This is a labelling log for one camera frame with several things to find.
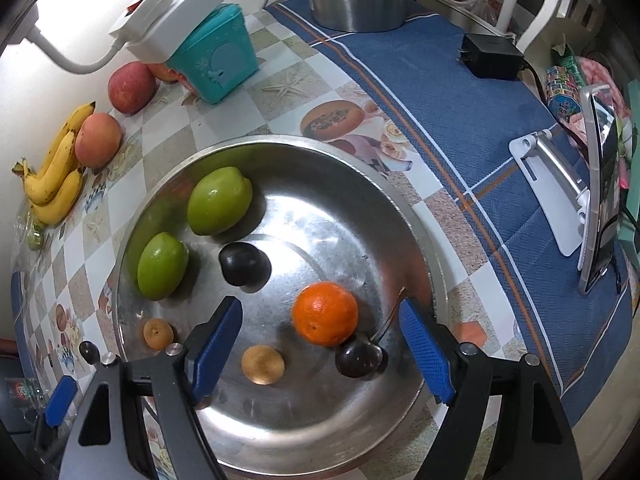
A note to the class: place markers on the green oval fruit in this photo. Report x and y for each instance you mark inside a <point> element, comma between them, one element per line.
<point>162,265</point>

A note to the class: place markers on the white phone stand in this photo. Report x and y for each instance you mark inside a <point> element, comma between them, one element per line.
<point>550,180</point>

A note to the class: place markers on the colourful snack packet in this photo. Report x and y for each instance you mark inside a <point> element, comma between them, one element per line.
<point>562,92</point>

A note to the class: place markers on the yellow banana bunch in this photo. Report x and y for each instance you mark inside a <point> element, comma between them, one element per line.
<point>55,205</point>

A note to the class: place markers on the pink patterned bag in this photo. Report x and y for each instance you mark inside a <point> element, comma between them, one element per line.
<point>597,72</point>

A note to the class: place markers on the teal plastic box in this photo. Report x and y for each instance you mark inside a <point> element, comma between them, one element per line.
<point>217,55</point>

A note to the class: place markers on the clear bag of green fruits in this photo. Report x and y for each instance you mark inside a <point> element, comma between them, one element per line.
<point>32,232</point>

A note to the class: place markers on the small brown fruit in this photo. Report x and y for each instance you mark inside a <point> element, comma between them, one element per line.
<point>262,364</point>
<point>158,333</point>

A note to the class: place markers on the green lime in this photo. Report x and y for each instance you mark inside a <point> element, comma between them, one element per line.
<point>220,200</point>

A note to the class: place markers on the round metal plate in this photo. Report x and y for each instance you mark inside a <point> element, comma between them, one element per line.
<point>310,210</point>

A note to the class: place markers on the white chair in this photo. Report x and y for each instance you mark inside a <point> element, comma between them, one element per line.
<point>545,5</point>

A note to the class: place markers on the printed checkered tablecloth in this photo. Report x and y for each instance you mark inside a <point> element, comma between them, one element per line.
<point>450,110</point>

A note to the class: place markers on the large orange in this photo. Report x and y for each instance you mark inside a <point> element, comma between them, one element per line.
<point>325,312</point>

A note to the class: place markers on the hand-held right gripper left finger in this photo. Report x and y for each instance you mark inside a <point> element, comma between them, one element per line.
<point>215,355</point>

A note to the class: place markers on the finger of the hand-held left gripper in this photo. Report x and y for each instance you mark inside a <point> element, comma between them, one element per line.
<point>60,402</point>

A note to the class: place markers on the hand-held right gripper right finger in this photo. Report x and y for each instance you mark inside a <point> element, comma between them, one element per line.
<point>425,355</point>

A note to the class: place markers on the dark plum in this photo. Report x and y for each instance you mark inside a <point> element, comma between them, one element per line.
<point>245,265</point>

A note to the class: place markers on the black power adapter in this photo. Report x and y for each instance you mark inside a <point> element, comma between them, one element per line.
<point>490,55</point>

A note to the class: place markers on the glass mug with round label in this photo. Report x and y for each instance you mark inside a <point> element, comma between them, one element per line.
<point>20,392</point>

